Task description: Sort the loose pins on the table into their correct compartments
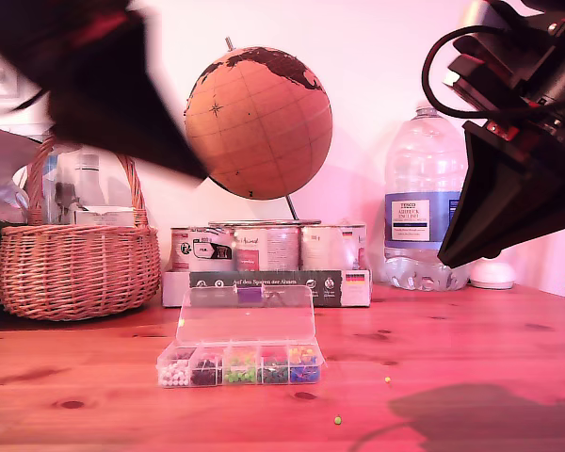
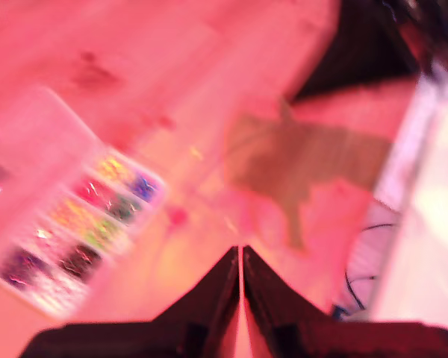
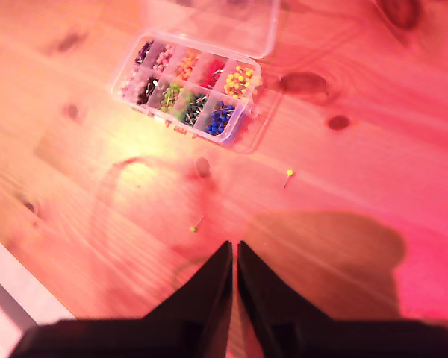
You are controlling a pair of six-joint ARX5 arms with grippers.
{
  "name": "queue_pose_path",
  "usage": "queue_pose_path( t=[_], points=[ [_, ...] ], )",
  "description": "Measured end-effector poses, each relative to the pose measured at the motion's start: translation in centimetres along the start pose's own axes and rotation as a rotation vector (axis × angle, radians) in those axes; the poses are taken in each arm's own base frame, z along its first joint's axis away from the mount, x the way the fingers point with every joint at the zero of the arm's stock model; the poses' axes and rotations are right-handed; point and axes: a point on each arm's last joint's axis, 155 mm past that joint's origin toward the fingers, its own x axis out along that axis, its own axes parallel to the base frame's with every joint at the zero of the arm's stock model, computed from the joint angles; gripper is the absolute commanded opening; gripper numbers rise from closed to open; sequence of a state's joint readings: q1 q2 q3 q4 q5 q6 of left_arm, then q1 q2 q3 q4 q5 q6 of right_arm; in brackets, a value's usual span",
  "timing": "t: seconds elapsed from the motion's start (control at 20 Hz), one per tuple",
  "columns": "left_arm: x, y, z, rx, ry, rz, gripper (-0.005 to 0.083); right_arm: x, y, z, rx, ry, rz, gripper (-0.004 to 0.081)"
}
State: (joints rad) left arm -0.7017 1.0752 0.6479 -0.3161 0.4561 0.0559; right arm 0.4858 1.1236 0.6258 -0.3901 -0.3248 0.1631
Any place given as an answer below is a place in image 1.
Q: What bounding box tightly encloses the white bottle silver cap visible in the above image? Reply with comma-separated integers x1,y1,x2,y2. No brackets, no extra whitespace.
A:
73,154,108,211

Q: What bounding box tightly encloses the clear plastic packaging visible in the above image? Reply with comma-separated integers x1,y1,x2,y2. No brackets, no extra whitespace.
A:
22,140,84,225

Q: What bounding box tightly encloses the large clear water bottle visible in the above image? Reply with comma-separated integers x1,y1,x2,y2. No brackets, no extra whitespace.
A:
382,101,472,292

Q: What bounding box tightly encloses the small white carton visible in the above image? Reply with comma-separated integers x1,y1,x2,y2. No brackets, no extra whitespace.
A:
72,205,137,228

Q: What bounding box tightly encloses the silver foil bag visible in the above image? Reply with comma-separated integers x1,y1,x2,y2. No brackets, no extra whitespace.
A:
0,126,41,223

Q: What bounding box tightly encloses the cork globe on metal stand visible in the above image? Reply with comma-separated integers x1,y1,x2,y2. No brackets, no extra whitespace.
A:
182,36,334,228

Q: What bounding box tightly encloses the white can black label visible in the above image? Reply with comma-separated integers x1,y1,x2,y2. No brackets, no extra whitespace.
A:
169,226,235,273

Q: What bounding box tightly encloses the cardboard can tray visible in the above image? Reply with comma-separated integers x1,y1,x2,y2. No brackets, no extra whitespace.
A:
161,268,373,310

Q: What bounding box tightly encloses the white can grey label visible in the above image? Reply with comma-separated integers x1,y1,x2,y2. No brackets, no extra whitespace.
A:
299,223,367,272

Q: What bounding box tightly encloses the white can pink label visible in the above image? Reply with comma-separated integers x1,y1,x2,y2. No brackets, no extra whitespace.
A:
232,224,301,273

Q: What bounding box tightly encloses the clear plastic pin organizer box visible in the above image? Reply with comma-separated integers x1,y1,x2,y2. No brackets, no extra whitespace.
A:
155,284,324,390

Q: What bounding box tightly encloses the small white round camera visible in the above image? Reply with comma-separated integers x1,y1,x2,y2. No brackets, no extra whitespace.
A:
468,257,517,290

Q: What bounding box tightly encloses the wicker basket with handle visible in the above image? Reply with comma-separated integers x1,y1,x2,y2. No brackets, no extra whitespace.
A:
0,134,162,323

